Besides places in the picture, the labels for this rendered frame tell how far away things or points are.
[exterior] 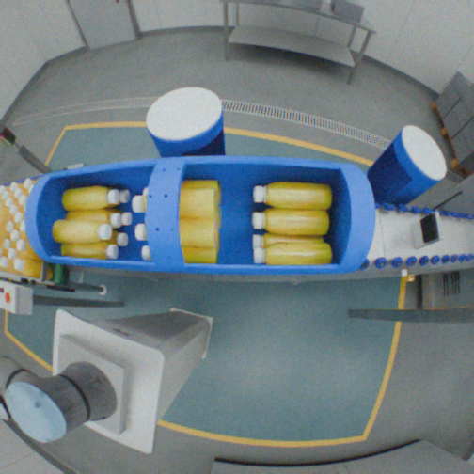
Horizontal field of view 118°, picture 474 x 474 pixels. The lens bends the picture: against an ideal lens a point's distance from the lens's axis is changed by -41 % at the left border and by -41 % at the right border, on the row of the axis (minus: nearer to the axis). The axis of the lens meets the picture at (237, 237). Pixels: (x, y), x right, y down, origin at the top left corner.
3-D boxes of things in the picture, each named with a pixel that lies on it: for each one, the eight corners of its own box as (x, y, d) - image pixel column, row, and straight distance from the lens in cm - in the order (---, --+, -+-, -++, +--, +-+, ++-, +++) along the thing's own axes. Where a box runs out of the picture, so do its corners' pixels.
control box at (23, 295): (32, 314, 100) (14, 313, 94) (7, 305, 116) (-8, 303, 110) (33, 289, 99) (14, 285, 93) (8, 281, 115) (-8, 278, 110)
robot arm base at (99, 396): (119, 426, 62) (99, 442, 55) (71, 404, 69) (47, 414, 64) (115, 371, 55) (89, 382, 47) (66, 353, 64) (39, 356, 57)
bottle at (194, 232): (216, 247, 58) (149, 245, 62) (217, 219, 59) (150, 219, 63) (213, 247, 51) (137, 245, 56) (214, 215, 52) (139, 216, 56)
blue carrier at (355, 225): (335, 282, 73) (387, 253, 49) (69, 272, 89) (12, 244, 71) (324, 198, 83) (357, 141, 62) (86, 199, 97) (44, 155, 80)
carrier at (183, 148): (182, 218, 162) (223, 229, 156) (133, 137, 89) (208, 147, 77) (196, 181, 172) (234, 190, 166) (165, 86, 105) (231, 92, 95)
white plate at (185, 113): (133, 134, 88) (134, 136, 89) (207, 144, 76) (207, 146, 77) (165, 86, 104) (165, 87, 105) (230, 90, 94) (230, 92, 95)
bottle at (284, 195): (323, 188, 68) (260, 185, 64) (331, 180, 62) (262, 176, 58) (324, 213, 66) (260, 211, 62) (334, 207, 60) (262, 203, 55)
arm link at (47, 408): (92, 434, 54) (54, 458, 47) (48, 411, 63) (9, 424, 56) (83, 384, 49) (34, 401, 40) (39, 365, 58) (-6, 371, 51)
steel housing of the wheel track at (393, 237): (462, 271, 180) (497, 261, 163) (97, 277, 122) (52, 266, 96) (456, 229, 183) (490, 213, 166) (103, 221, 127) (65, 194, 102)
